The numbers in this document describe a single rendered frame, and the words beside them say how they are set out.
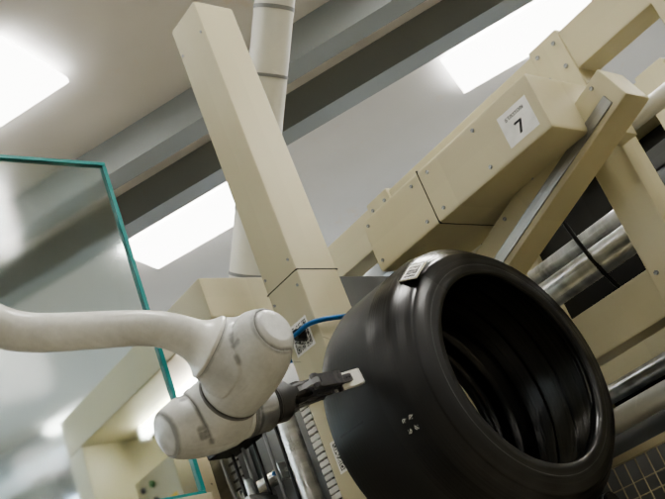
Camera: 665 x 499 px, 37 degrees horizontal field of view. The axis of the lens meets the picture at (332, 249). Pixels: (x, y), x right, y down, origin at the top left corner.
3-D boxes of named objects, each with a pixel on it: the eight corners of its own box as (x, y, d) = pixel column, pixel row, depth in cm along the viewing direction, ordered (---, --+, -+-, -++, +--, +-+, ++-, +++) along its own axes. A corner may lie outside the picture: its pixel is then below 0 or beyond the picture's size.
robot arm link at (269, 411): (214, 399, 166) (240, 392, 171) (237, 448, 164) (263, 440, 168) (241, 375, 161) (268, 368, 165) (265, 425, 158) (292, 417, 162)
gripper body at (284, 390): (268, 373, 165) (308, 362, 171) (242, 395, 170) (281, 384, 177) (288, 414, 162) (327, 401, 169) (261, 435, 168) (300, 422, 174)
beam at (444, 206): (379, 273, 247) (358, 223, 253) (447, 272, 264) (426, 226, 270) (552, 126, 209) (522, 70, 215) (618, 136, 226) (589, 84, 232)
